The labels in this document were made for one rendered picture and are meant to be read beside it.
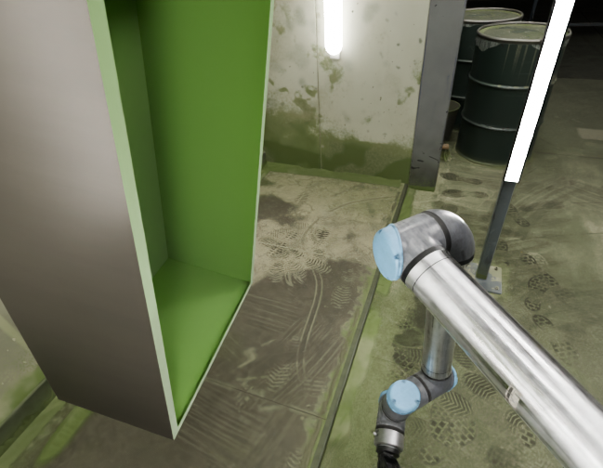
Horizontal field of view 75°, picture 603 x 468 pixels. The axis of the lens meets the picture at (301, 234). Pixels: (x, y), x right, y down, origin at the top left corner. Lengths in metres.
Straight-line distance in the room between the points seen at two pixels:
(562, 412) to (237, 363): 1.33
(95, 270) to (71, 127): 0.27
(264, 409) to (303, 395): 0.16
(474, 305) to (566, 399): 0.19
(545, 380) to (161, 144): 1.13
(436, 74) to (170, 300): 1.94
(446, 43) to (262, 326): 1.82
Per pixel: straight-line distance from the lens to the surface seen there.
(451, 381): 1.37
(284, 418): 1.66
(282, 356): 1.81
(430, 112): 2.68
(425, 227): 0.90
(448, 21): 2.54
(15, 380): 1.93
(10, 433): 1.96
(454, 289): 0.82
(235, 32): 1.07
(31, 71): 0.56
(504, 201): 1.98
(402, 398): 1.28
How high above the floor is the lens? 1.52
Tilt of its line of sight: 38 degrees down
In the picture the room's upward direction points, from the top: 5 degrees counter-clockwise
